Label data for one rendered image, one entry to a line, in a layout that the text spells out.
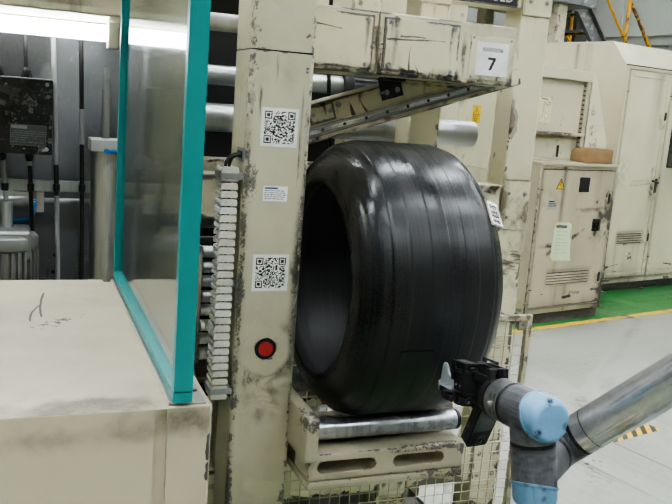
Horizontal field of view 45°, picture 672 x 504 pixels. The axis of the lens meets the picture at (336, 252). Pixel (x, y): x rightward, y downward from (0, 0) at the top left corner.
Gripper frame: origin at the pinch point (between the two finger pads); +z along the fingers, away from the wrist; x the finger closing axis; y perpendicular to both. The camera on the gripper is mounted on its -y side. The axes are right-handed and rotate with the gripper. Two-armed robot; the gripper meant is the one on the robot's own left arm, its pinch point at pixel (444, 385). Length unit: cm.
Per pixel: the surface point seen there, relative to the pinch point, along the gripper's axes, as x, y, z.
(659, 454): -212, -84, 167
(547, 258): -297, -4, 383
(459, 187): -3.3, 39.3, 2.6
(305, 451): 25.8, -13.9, 9.2
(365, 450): 12.0, -15.5, 11.0
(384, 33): 0, 75, 35
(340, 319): 3.2, 6.0, 49.5
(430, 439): -4.3, -15.2, 13.3
